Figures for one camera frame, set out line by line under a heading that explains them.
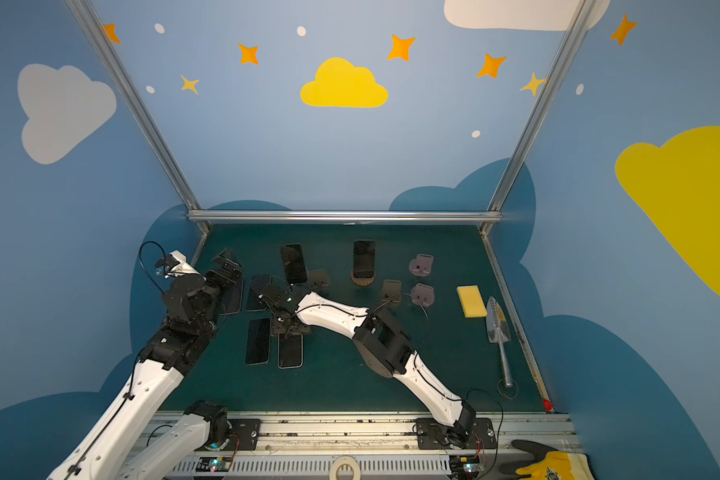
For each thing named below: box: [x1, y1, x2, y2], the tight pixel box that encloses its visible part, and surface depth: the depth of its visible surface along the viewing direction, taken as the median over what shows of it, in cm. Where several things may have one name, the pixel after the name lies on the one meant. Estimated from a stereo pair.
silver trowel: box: [486, 296, 513, 389], surface depth 94 cm
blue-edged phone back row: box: [245, 318, 271, 364], surface depth 91 cm
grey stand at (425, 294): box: [411, 283, 435, 308], surface depth 100 cm
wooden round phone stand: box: [350, 270, 376, 287], surface depth 106 cm
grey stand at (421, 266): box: [409, 253, 434, 277], surface depth 107 cm
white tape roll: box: [329, 456, 361, 480], surface depth 72 cm
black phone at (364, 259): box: [354, 240, 375, 279], surface depth 100 cm
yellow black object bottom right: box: [499, 440, 595, 480], surface depth 70 cm
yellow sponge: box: [456, 285, 488, 318], surface depth 101 cm
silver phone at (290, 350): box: [277, 333, 303, 369], surface depth 88 cm
